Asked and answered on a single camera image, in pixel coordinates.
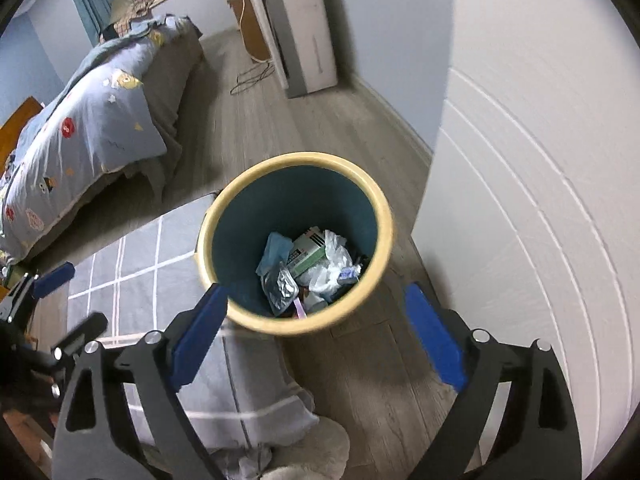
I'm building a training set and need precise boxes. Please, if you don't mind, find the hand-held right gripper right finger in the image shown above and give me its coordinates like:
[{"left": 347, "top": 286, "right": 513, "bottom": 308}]
[{"left": 403, "top": 282, "right": 583, "bottom": 480}]

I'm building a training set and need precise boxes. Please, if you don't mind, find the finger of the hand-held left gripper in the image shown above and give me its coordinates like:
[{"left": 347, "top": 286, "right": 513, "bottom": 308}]
[
  {"left": 50, "top": 312, "right": 109, "bottom": 361},
  {"left": 0, "top": 261, "right": 77, "bottom": 326}
]

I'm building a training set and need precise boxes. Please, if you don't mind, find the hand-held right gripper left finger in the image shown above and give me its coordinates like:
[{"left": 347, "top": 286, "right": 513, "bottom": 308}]
[{"left": 52, "top": 282, "right": 230, "bottom": 480}]

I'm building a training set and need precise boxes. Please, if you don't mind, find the silver foil packet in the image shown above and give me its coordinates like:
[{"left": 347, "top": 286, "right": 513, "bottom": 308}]
[{"left": 261, "top": 262, "right": 300, "bottom": 317}]

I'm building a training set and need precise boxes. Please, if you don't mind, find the light blue wrapper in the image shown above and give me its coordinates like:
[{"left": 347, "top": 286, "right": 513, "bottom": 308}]
[{"left": 256, "top": 232, "right": 294, "bottom": 277}]

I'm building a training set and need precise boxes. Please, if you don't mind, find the large white tissue wad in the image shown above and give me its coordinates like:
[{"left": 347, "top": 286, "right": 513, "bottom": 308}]
[{"left": 307, "top": 230, "right": 355, "bottom": 293}]

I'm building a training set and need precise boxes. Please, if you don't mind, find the green white box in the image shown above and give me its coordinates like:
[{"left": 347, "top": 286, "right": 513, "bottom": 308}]
[{"left": 286, "top": 226, "right": 328, "bottom": 277}]

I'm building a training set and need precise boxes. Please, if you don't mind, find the blue bin with yellow rim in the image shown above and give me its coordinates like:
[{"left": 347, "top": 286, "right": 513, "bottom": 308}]
[{"left": 194, "top": 151, "right": 396, "bottom": 337}]

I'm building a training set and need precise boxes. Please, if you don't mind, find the grey checked mat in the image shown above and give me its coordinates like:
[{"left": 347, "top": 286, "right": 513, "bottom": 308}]
[{"left": 65, "top": 192, "right": 321, "bottom": 451}]

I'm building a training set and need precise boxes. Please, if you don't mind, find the wooden bed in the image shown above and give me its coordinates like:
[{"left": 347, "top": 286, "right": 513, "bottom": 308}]
[{"left": 0, "top": 15, "right": 203, "bottom": 266}]

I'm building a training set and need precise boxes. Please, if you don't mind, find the bed with blue quilt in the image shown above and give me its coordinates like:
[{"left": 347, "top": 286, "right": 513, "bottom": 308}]
[{"left": 0, "top": 15, "right": 193, "bottom": 261}]

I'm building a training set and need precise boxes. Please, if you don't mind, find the pile of clothes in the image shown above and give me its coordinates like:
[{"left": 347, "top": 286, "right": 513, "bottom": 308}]
[{"left": 97, "top": 0, "right": 171, "bottom": 41}]

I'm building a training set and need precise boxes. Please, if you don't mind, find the wooden cabinet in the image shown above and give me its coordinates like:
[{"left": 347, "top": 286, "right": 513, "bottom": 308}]
[{"left": 227, "top": 0, "right": 273, "bottom": 61}]

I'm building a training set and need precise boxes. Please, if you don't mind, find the white air purifier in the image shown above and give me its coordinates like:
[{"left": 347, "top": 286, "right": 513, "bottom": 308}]
[{"left": 247, "top": 0, "right": 338, "bottom": 100}]

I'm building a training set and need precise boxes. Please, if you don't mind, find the black cable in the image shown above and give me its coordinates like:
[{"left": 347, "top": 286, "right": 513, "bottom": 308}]
[{"left": 230, "top": 62, "right": 275, "bottom": 96}]

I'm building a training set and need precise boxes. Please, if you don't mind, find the cream cable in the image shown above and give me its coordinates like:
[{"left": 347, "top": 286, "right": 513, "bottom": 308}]
[{"left": 237, "top": 0, "right": 273, "bottom": 66}]

